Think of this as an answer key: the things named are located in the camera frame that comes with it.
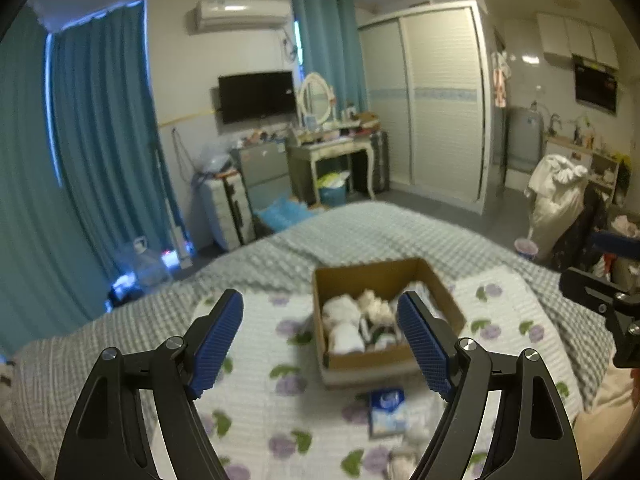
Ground blue tissue packet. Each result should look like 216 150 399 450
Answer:
369 388 409 439

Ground white lace cloth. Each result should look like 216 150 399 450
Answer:
357 289 396 326

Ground white towel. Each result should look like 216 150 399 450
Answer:
322 295 366 356

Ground small white sock roll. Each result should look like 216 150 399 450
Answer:
387 442 425 480

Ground white green soft toy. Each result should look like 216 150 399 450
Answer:
359 318 405 352

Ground white clothes pile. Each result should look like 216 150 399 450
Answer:
524 154 589 261

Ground purple drink cup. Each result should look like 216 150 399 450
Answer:
514 237 539 260

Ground grey checkered bed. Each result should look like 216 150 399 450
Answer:
10 203 613 478

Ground grey washing machine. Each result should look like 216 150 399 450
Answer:
506 106 544 174

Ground black range hood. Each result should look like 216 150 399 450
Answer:
573 55 618 115

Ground white quilted floral mat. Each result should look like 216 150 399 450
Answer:
195 266 582 479

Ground clear water bottle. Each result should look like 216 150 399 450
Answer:
131 236 172 294

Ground hanging red white cloth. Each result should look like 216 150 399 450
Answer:
491 50 511 108

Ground brown cardboard box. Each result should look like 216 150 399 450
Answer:
311 258 466 389

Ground white louvered wardrobe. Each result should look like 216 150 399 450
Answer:
359 0 494 214

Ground teal window curtain left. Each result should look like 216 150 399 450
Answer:
1 0 182 356

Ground white suitcase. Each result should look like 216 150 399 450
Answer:
198 170 256 252

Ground blue waste bin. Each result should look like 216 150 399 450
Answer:
317 170 350 207

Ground blue bubble wrap bag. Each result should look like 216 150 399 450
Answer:
257 197 318 233

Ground white dressing table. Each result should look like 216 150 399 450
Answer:
285 133 375 205

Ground grey small fridge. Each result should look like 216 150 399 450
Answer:
231 141 292 212

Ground white vanity mirror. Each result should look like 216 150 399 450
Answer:
296 72 335 131

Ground teal curtain right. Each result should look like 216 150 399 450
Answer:
292 0 368 112

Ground white air conditioner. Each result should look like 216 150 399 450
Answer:
195 0 291 32

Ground white wall cabinets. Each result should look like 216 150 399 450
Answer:
536 13 620 70

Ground black wall television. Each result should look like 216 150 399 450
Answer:
218 72 297 124

